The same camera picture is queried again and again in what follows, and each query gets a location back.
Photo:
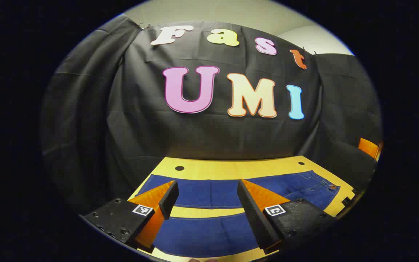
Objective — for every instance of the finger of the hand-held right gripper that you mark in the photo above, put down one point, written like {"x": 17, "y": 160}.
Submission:
{"x": 368, "y": 147}

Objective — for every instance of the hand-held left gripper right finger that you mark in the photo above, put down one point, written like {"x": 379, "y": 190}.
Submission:
{"x": 256, "y": 218}

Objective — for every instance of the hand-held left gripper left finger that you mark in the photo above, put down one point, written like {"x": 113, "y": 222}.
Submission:
{"x": 169, "y": 201}

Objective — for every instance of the blue denim jeans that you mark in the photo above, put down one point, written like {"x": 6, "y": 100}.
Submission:
{"x": 209, "y": 193}

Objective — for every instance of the black backdrop cloth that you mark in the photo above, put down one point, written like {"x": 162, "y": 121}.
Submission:
{"x": 140, "y": 127}

